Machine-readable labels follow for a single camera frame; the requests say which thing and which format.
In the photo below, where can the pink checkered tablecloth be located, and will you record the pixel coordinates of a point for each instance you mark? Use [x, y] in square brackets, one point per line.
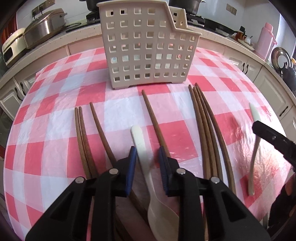
[42, 155]

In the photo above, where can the silver rice cooker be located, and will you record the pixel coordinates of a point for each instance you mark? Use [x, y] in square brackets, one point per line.
[44, 27]

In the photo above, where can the black frying pan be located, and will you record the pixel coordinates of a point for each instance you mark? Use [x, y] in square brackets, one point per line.
[218, 28]

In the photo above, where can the wall socket panel left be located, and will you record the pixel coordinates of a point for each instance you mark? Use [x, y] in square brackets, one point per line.
[41, 7]

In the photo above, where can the white ceramic spoon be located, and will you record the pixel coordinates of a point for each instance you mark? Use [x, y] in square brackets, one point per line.
[163, 221]
[256, 117]

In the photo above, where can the pink thermos bottle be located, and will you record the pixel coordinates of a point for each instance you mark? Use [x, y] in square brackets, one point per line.
[265, 42]

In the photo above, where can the black stock pot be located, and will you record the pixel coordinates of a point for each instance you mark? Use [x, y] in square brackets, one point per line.
[190, 6]

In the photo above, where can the beige perforated utensil basket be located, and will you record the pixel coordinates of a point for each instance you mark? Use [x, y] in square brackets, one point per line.
[146, 42]

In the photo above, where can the small plate with food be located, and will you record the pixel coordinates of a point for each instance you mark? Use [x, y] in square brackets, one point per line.
[247, 44]

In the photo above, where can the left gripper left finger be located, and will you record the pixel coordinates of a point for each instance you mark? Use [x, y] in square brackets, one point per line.
[68, 216]

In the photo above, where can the white lower kitchen cabinets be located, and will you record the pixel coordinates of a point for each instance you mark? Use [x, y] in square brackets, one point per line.
[19, 78]

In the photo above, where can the white small cooker appliance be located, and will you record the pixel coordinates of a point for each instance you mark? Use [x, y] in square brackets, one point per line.
[14, 48]

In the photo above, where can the person right hand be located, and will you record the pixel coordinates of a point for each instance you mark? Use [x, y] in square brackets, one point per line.
[283, 207]

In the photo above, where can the dark sauce bottle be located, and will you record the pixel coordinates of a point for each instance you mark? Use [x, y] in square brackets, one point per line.
[240, 34]

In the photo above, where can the glass pot lid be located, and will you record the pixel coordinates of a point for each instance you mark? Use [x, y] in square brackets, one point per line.
[280, 59]

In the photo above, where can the wall socket panel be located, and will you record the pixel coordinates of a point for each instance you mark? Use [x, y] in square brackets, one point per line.
[231, 9]
[41, 7]

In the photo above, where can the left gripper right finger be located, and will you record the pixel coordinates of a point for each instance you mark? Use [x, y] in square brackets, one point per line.
[207, 205]

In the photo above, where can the wall socket panel right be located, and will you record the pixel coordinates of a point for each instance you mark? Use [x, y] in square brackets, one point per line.
[231, 9]

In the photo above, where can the black casserole pot with lid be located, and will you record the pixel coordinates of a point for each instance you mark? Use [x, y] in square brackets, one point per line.
[92, 5]

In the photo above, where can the brown chopstick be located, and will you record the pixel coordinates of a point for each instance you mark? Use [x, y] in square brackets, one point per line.
[200, 119]
[81, 146]
[221, 141]
[133, 197]
[212, 136]
[210, 163]
[155, 124]
[90, 160]

